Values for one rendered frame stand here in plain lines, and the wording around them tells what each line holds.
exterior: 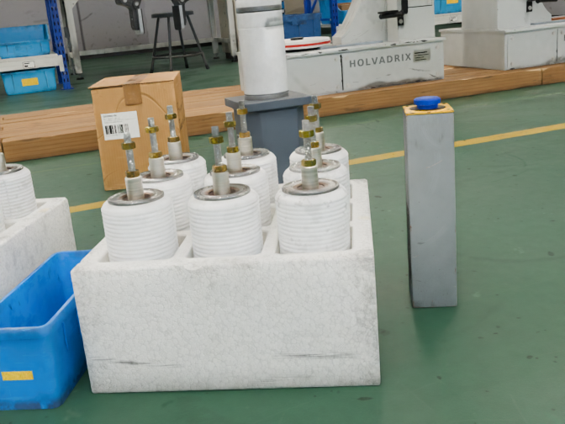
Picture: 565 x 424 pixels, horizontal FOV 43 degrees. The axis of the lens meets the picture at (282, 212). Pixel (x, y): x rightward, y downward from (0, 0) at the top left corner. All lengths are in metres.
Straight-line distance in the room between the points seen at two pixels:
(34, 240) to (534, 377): 0.79
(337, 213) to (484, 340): 0.31
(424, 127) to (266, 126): 0.45
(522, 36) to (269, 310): 2.87
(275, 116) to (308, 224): 0.57
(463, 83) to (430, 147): 2.30
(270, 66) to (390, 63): 1.85
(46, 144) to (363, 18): 1.51
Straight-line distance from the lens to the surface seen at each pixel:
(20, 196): 1.29
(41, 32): 6.01
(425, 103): 1.10
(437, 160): 1.10
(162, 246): 0.97
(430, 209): 1.12
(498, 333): 1.10
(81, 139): 2.83
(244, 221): 0.93
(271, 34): 1.46
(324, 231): 0.91
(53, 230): 1.30
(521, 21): 3.73
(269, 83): 1.46
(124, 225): 0.95
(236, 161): 1.06
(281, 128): 1.46
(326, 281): 0.90
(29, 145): 2.83
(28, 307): 1.15
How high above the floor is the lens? 0.49
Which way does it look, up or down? 16 degrees down
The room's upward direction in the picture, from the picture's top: 5 degrees counter-clockwise
